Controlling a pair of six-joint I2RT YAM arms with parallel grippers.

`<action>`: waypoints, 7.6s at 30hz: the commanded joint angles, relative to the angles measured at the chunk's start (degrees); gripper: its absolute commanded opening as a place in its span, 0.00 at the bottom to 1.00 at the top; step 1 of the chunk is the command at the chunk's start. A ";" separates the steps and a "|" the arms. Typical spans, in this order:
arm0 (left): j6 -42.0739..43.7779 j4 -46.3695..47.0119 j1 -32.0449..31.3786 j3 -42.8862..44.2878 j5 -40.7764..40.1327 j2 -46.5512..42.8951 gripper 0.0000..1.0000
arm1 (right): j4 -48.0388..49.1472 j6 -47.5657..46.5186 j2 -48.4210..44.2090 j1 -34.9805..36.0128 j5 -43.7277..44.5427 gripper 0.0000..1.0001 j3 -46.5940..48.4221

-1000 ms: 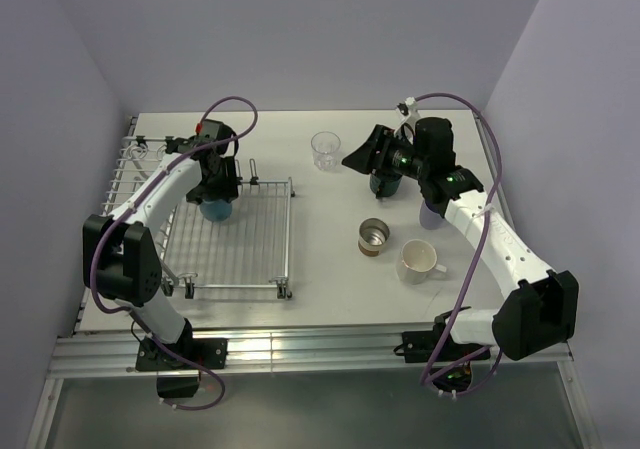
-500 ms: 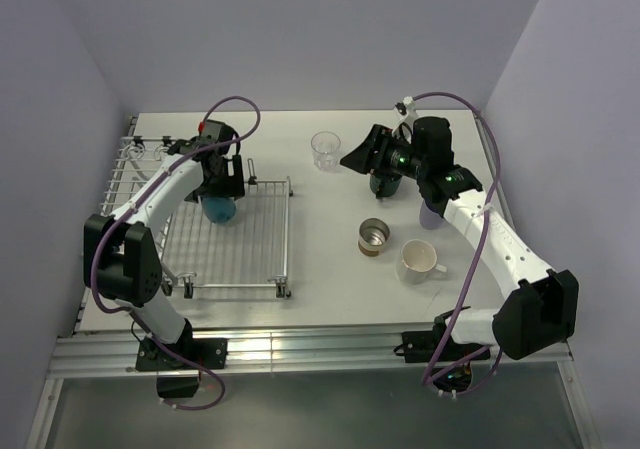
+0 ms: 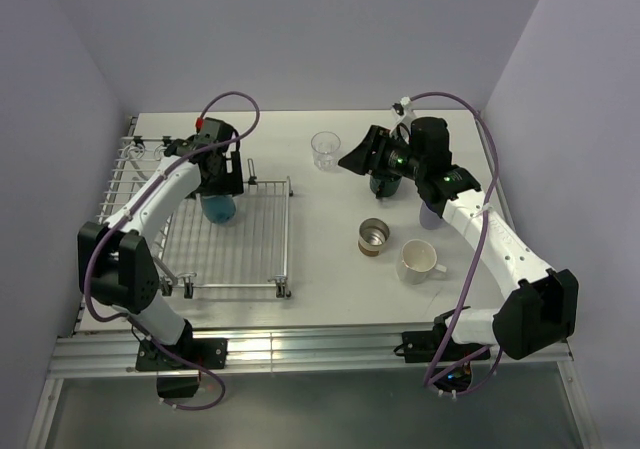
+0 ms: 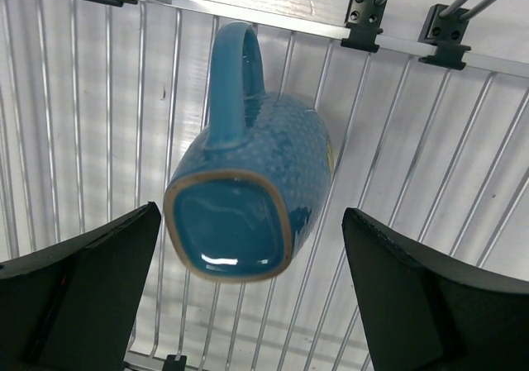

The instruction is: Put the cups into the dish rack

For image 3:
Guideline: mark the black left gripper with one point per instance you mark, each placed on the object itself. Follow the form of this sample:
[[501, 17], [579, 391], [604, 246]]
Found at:
[[230, 183]]

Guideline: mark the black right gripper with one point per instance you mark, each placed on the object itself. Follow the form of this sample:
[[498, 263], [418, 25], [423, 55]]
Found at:
[[361, 159]]

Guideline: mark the blue floral mug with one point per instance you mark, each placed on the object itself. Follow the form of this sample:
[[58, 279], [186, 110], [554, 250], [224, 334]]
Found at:
[[218, 209]]

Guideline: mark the cream tumbler with brown band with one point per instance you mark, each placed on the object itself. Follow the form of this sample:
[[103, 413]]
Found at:
[[373, 234]]

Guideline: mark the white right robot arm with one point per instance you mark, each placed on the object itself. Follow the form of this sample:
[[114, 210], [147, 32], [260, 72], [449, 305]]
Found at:
[[540, 303]]

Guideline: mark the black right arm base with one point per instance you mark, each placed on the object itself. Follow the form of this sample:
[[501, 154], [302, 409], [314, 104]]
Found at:
[[421, 347]]

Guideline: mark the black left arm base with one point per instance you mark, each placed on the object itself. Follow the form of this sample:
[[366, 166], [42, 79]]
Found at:
[[181, 369]]

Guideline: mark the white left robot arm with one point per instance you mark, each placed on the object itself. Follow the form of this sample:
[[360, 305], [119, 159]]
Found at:
[[116, 265]]

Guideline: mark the dark green mug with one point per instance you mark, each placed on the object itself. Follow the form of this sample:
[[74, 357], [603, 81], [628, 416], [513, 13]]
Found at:
[[384, 186]]

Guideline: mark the clear glass tumbler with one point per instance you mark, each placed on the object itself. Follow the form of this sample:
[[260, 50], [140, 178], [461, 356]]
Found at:
[[325, 146]]

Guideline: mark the lavender plastic cup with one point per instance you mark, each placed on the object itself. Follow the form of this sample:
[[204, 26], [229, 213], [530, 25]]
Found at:
[[428, 219]]

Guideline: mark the white ceramic mug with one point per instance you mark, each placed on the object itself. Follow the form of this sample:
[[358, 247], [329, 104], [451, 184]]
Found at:
[[417, 260]]

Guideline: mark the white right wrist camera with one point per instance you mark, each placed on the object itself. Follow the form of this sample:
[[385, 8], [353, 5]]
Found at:
[[404, 115]]

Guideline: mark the aluminium rail frame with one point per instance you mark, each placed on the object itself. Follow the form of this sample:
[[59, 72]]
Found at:
[[318, 371]]

